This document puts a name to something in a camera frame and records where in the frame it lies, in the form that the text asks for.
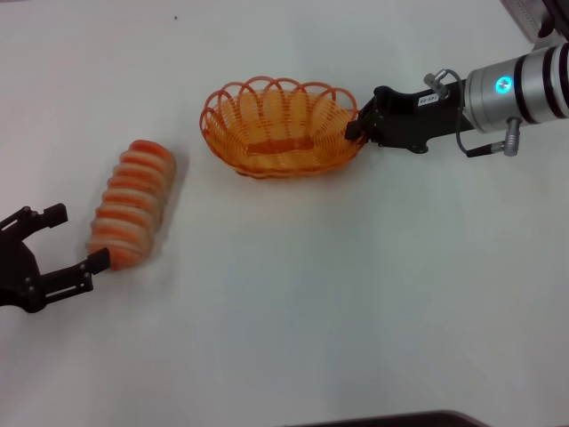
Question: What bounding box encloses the orange woven plastic basket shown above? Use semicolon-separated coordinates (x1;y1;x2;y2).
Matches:
199;76;360;180

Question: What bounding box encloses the grey cable with metal plug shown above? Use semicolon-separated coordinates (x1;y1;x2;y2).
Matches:
454;116;522;159
421;68;466;95

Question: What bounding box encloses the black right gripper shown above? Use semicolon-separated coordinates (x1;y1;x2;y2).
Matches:
344;79;473;156

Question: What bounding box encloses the dark brown robot base edge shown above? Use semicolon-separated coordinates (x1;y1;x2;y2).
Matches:
284;409;495;427

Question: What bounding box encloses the orange striped bread loaf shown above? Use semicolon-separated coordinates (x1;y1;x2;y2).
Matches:
85;139;178;272

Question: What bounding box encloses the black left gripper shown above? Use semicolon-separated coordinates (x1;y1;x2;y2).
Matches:
0;202;111;314

